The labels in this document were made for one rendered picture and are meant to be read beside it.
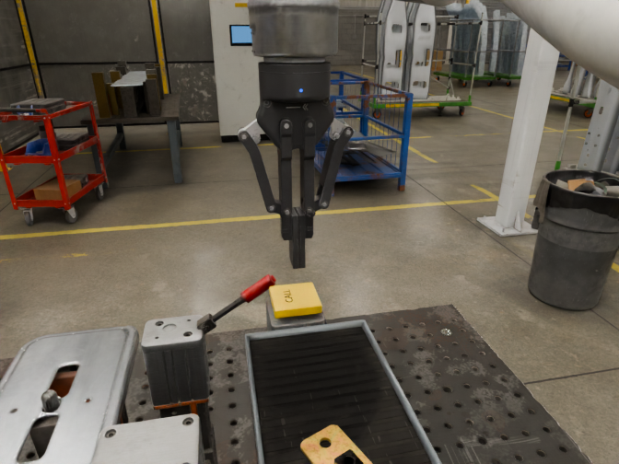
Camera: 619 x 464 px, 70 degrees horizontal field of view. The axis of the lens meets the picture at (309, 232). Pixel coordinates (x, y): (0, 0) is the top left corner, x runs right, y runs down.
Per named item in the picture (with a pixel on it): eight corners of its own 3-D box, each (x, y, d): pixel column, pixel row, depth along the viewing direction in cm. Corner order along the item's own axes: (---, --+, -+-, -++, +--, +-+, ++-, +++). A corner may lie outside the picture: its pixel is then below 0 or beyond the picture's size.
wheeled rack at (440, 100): (372, 120, 808) (378, 11, 736) (357, 110, 898) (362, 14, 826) (470, 117, 837) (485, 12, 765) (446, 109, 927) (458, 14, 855)
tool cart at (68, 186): (64, 196, 433) (40, 92, 393) (110, 196, 433) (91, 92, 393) (13, 230, 359) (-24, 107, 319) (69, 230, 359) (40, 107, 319)
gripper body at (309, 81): (326, 57, 50) (324, 139, 54) (250, 58, 49) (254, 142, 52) (344, 61, 43) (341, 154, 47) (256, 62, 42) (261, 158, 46)
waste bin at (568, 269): (497, 278, 290) (519, 170, 260) (569, 270, 300) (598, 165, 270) (550, 323, 246) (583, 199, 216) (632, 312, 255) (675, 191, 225)
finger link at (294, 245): (298, 215, 52) (292, 216, 51) (299, 269, 54) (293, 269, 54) (294, 206, 54) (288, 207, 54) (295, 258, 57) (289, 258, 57)
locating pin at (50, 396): (49, 409, 63) (41, 387, 61) (64, 407, 63) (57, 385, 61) (44, 420, 61) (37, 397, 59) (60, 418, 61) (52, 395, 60)
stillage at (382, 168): (301, 164, 539) (301, 82, 500) (364, 160, 556) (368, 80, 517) (328, 197, 433) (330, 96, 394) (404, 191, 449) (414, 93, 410)
